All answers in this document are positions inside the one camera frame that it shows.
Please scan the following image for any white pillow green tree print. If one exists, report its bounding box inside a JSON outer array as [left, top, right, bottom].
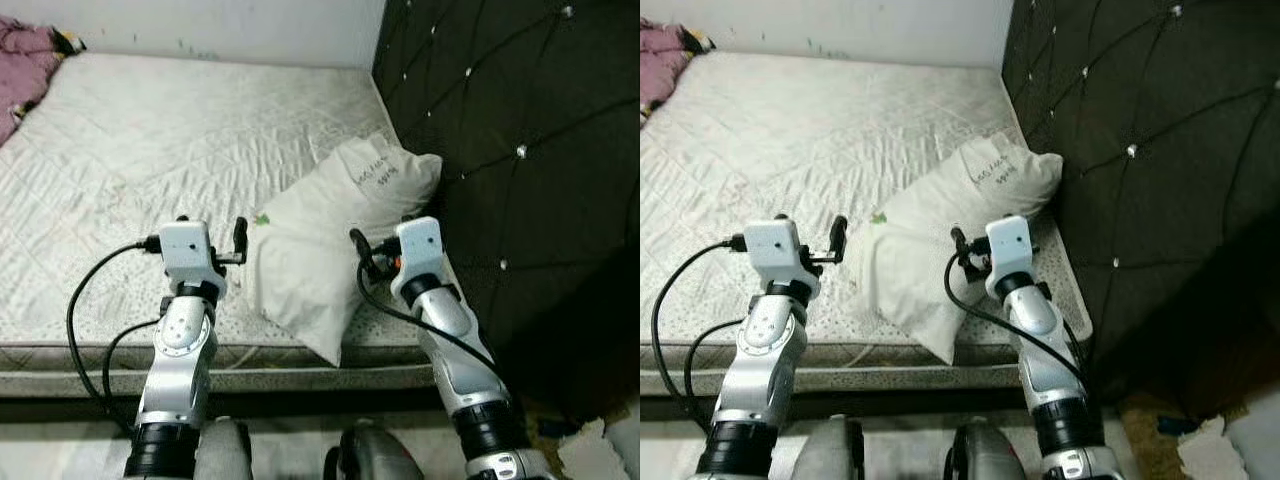
[[862, 135, 1064, 366], [243, 133, 444, 368]]

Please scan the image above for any grey quilted mattress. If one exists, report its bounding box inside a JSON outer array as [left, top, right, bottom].
[[0, 50, 466, 373], [640, 50, 1096, 371]]

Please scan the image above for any grey upholstered bed base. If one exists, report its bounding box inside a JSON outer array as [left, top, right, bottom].
[[0, 365, 441, 398], [640, 365, 1036, 396]]

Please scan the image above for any grey robot left leg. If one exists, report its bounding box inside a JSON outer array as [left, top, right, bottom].
[[790, 415, 866, 480], [195, 418, 256, 480]]

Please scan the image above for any grey robot leg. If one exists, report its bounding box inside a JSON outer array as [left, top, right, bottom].
[[945, 418, 1031, 480], [325, 420, 426, 480], [195, 418, 256, 480], [790, 415, 866, 480]]

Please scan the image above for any grey robot right leg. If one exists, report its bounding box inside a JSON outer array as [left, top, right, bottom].
[[945, 418, 1031, 480], [325, 420, 426, 480]]

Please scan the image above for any brown floor mat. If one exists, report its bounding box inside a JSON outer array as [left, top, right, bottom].
[[1115, 395, 1201, 480], [505, 395, 581, 451]]

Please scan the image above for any black tufted headboard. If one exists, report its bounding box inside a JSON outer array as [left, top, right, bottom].
[[372, 0, 641, 421], [1000, 0, 1280, 411]]

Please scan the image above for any purple cartoon print blanket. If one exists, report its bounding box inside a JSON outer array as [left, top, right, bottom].
[[0, 18, 86, 149], [640, 18, 716, 119]]

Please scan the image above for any white crumpled cloth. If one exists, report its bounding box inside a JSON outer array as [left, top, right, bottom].
[[555, 418, 641, 480], [1175, 415, 1246, 480]]

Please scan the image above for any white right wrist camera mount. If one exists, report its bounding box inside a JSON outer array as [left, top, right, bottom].
[[985, 214, 1036, 286], [392, 216, 446, 291]]

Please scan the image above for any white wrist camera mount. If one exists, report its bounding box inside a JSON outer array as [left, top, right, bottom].
[[392, 216, 446, 291], [158, 220, 226, 283], [742, 218, 813, 281], [985, 214, 1036, 286]]

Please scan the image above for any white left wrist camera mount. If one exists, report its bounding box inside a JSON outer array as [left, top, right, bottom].
[[742, 218, 813, 281], [158, 220, 226, 283]]

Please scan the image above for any black left arm short cable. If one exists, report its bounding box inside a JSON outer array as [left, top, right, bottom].
[[684, 318, 746, 416], [102, 318, 161, 421]]

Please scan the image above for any black left arm long cable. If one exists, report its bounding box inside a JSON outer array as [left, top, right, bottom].
[[66, 238, 161, 431], [650, 236, 746, 426]]

